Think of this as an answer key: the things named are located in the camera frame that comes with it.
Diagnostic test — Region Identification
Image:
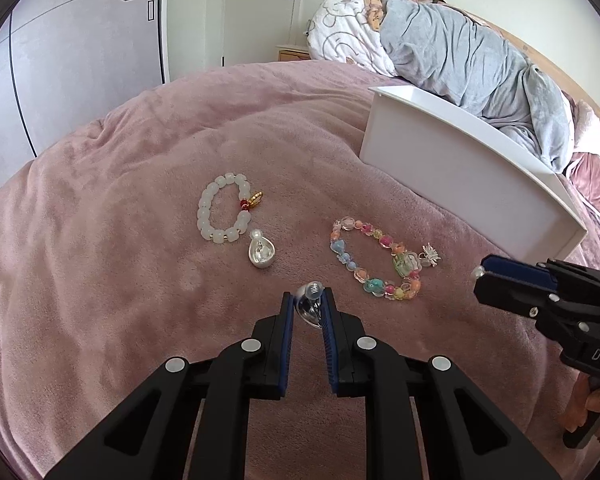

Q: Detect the colourful bead bracelet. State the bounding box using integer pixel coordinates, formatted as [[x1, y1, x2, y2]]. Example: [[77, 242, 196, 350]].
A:
[[329, 216, 441, 301]]

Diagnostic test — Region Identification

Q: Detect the grey wardrobe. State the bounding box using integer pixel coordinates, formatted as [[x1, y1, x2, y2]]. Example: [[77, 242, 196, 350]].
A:
[[0, 0, 170, 198]]

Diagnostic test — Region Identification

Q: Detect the white door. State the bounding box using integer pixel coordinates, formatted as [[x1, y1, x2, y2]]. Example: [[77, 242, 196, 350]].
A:
[[207, 0, 307, 69]]

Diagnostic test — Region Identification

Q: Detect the white storage box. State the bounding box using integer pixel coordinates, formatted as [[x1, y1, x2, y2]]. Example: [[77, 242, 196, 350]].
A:
[[359, 85, 588, 266]]

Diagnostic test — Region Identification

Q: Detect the person's right hand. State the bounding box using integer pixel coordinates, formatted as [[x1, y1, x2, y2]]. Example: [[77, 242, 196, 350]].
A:
[[559, 373, 600, 434]]

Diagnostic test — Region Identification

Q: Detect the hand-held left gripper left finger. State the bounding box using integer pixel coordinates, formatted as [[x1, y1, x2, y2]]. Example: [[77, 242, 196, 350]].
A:
[[45, 290, 297, 480]]

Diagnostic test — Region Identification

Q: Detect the white jade bead bracelet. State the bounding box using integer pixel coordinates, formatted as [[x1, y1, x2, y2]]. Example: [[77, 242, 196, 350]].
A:
[[197, 172, 266, 245]]

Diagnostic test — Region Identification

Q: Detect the white bear print blanket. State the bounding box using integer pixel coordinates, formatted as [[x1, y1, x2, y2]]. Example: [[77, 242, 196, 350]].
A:
[[307, 0, 400, 79]]

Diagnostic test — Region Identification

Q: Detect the pink pillow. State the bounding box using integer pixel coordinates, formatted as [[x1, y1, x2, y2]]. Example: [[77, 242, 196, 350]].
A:
[[564, 91, 600, 217]]

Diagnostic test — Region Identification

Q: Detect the pink plush bed blanket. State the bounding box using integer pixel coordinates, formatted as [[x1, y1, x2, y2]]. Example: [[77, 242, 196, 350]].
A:
[[0, 60, 600, 480]]

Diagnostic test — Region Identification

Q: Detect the wooden nightstand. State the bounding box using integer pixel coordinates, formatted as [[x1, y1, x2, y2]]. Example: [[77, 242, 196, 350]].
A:
[[277, 42, 314, 63]]

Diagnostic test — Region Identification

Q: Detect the wooden headboard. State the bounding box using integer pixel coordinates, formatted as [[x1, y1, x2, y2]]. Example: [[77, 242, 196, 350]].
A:
[[472, 14, 600, 137]]

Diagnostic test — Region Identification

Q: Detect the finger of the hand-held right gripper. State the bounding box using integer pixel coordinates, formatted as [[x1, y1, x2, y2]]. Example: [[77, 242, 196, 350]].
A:
[[481, 254, 557, 288], [472, 272, 557, 320]]

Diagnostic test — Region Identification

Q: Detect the silver drop earring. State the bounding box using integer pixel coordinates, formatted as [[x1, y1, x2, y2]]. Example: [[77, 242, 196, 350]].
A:
[[245, 228, 277, 270], [294, 283, 325, 330]]

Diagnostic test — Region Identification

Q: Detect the grey fleece blanket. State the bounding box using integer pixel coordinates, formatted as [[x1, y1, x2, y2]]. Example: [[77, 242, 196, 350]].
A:
[[379, 0, 580, 175]]

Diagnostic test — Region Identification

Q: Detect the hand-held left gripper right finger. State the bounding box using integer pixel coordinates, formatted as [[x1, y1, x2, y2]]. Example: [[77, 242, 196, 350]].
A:
[[316, 287, 561, 480]]

